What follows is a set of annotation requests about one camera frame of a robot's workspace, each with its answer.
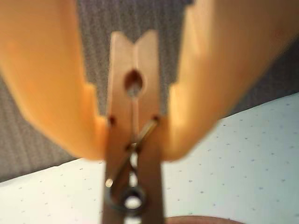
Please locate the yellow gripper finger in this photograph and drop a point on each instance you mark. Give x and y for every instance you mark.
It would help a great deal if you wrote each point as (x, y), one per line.
(46, 81)
(222, 58)

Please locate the wooden clothespin with metal spring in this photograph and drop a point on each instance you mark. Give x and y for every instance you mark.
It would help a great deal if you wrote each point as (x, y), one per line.
(119, 70)

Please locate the white dotted grid mat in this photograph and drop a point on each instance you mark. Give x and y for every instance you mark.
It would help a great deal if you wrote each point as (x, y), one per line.
(233, 163)

